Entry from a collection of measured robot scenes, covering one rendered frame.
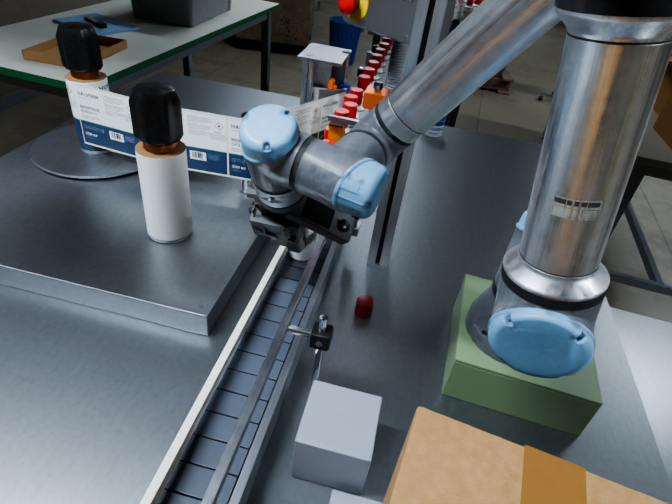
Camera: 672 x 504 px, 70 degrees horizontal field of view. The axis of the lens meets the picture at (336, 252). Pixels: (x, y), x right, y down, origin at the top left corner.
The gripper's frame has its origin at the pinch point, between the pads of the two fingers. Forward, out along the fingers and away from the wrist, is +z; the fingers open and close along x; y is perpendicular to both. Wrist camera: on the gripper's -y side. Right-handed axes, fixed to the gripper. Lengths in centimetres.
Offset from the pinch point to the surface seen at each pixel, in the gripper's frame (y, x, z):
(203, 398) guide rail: 4.0, 31.6, -15.9
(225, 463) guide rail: -3.5, 37.9, -25.0
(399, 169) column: -14.5, -17.0, -5.8
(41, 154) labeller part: 70, -13, 13
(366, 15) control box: -3.4, -33.9, -23.8
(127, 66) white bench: 103, -86, 65
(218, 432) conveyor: 1.1, 35.2, -14.0
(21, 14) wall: 260, -181, 150
